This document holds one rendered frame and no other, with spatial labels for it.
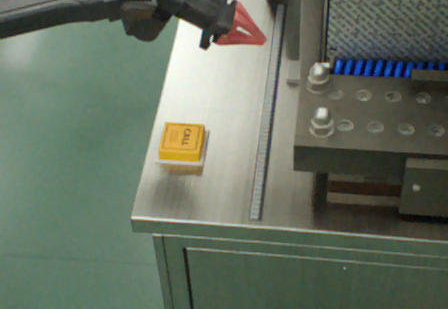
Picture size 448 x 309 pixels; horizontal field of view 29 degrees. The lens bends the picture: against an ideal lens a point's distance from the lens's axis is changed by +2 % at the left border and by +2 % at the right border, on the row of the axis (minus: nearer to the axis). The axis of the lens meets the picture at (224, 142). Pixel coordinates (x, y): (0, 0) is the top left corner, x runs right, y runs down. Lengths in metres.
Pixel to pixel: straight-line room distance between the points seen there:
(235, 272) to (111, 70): 1.62
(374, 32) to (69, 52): 1.83
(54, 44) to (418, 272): 1.97
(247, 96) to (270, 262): 0.31
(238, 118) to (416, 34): 0.34
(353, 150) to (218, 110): 0.33
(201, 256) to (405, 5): 0.52
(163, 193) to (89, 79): 1.59
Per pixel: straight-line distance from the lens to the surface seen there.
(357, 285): 1.48
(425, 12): 1.38
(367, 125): 1.33
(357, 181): 1.37
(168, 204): 1.40
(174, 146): 1.45
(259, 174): 1.43
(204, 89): 1.57
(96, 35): 3.14
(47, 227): 2.57
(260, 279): 1.48
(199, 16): 1.38
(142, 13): 1.34
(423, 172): 1.30
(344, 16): 1.38
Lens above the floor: 1.99
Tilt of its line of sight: 47 degrees down
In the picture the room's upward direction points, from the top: 4 degrees counter-clockwise
